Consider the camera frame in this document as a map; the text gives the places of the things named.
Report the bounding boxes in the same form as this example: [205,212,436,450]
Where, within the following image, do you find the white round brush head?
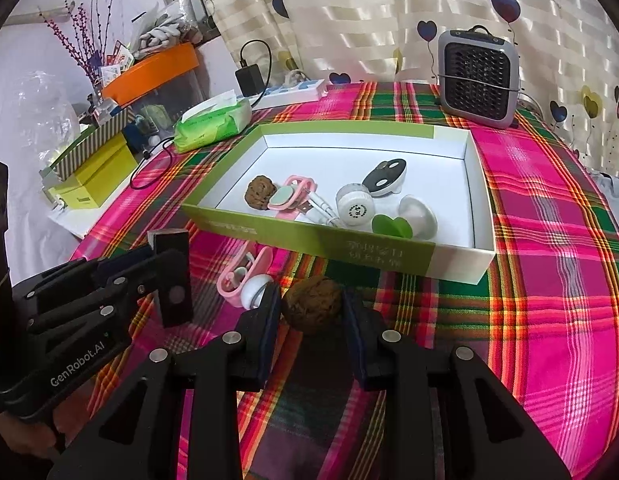
[335,183,375,227]

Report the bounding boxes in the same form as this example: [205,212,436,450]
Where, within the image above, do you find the white power strip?
[240,79,327,111]

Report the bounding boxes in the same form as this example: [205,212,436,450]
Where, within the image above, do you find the brown walnut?
[244,175,278,209]
[282,276,344,333]

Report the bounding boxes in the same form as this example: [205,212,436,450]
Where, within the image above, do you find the beige heart print curtain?
[187,0,619,176]

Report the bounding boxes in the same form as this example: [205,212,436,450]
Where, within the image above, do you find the orange plastic bin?
[100,42,200,103]

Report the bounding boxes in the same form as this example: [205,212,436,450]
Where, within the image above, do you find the grey portable heater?
[437,28,520,128]

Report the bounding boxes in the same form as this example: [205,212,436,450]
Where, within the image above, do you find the green tissue pack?
[174,91,253,154]

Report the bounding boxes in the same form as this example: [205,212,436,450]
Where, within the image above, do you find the pink attachment with grey pad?
[268,176,317,212]

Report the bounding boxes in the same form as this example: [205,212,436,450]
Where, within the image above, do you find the white and green massager head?
[372,196,439,240]

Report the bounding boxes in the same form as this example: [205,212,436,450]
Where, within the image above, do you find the black and grey massager device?
[362,158,409,196]

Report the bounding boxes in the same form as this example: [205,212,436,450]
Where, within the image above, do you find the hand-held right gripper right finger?
[342,290,573,480]

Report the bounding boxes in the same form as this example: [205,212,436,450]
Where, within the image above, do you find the person's left hand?
[0,405,60,463]

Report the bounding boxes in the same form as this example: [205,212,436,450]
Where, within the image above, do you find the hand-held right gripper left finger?
[47,282,283,480]

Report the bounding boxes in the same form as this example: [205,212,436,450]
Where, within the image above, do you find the grey cloth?
[589,170,619,231]

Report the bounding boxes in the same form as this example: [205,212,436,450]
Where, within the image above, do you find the purple decorative branches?
[40,0,125,86]

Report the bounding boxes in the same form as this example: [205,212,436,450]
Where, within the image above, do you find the yellow box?
[44,132,140,209]

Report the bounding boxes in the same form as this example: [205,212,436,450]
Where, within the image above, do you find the pink attachment with white knob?
[217,246,278,311]

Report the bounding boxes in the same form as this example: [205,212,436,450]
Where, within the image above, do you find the white board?
[47,205,98,238]

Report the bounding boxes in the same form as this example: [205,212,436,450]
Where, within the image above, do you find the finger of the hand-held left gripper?
[27,247,195,346]
[12,230,188,306]

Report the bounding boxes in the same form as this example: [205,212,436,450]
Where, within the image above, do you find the white usb cable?
[290,187,343,226]

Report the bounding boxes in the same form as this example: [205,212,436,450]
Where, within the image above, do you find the white gloves pile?
[132,15,190,51]

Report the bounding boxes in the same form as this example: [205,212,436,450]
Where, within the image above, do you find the black charger cable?
[238,40,273,106]

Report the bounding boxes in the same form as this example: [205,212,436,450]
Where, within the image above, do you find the green and white cardboard box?
[182,121,496,285]

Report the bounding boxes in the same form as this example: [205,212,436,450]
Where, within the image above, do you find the thin black cable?
[130,137,178,191]

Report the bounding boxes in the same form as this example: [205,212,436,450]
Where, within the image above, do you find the clear plastic bag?
[14,70,80,136]

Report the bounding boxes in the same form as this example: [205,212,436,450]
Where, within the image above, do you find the black charger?
[234,64,265,97]

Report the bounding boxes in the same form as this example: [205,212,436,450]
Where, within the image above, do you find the striped box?
[40,107,136,181]

